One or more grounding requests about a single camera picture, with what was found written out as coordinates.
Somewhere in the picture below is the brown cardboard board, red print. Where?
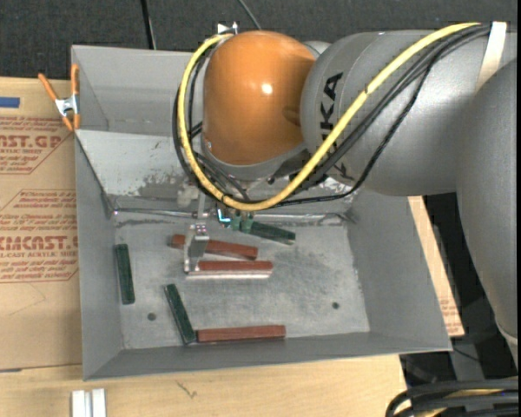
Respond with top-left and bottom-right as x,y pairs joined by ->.
0,75 -> 466,374

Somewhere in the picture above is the grey metal bin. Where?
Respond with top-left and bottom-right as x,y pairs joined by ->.
70,44 -> 454,381

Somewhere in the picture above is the red-brown flat block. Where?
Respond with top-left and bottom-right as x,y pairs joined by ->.
185,260 -> 274,281
195,324 -> 287,344
170,233 -> 260,261

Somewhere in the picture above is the dark green flat block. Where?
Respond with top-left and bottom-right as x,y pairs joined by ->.
241,220 -> 297,247
114,243 -> 137,306
162,282 -> 198,347

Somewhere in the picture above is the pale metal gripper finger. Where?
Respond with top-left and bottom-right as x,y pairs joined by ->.
182,223 -> 201,275
190,223 -> 210,261

